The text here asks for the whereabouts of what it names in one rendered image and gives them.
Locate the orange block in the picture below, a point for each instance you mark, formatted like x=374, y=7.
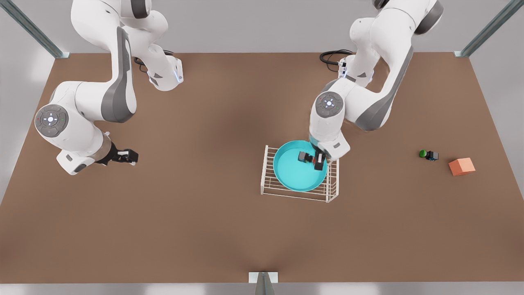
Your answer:
x=461, y=166

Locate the silver frame post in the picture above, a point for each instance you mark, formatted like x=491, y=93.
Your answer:
x=487, y=29
x=32, y=29
x=263, y=282

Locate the teal round plate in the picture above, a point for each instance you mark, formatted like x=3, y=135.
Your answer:
x=292, y=172

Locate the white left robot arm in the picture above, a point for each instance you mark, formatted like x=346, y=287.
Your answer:
x=368, y=61

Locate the green button switch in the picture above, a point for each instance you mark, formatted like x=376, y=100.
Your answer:
x=429, y=155

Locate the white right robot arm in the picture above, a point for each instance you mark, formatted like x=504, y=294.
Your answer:
x=82, y=98

